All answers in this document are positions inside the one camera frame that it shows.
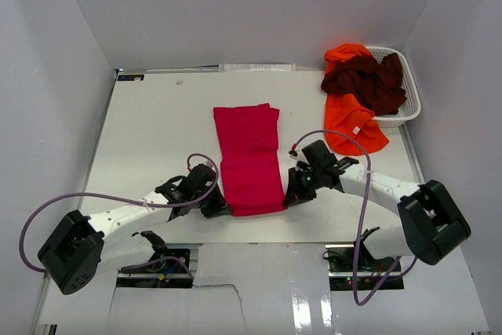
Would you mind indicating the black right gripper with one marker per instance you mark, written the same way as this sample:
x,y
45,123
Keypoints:
x,y
295,192

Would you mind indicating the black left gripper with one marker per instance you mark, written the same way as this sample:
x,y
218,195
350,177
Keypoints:
x,y
218,205

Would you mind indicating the magenta t shirt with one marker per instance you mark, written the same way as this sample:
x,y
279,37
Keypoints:
x,y
248,139

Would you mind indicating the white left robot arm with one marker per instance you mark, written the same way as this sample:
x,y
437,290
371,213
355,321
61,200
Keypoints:
x,y
81,245

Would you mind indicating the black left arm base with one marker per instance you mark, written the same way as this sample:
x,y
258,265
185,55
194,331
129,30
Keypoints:
x,y
165,274

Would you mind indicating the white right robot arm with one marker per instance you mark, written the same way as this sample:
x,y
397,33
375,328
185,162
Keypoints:
x,y
431,227

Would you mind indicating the orange t shirt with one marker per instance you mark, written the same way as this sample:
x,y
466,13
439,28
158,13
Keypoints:
x,y
345,116

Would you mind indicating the dark maroon t shirt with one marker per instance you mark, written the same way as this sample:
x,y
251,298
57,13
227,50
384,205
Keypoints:
x,y
376,85

